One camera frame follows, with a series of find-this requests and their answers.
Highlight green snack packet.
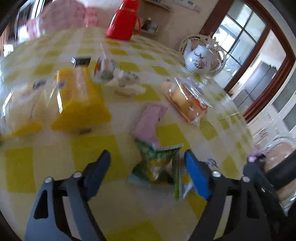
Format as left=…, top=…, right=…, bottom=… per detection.
left=128, top=138, right=183, bottom=185

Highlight pale yellow bread bag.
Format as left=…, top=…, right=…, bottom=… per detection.
left=1, top=79, right=58, bottom=141

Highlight pink snack packet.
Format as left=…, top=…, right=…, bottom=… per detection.
left=132, top=102, right=168, bottom=147

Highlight orange bread package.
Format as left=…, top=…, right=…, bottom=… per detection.
left=162, top=77, right=211, bottom=125

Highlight small white candy wrappers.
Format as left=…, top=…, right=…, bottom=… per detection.
left=115, top=70, right=146, bottom=96

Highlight orange white candy packet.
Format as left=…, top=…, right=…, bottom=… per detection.
left=94, top=58, right=116, bottom=81

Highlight black small packet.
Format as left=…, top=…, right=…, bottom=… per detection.
left=71, top=57, right=91, bottom=68

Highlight yellow checkered tablecloth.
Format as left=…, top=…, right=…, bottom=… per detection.
left=1, top=28, right=252, bottom=240

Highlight white floral teapot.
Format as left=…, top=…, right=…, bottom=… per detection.
left=183, top=39, right=222, bottom=75

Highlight white carved chair back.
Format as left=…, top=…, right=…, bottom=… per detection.
left=179, top=34, right=226, bottom=76

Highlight wooden framed glass door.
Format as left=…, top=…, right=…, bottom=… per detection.
left=200, top=1, right=295, bottom=123

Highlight pink checkered covered chair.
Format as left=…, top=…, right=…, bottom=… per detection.
left=26, top=0, right=98, bottom=40

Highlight red thermos jug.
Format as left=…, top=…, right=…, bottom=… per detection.
left=106, top=0, right=141, bottom=41

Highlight wooden wall shelf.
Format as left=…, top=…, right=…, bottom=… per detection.
left=137, top=1, right=171, bottom=40

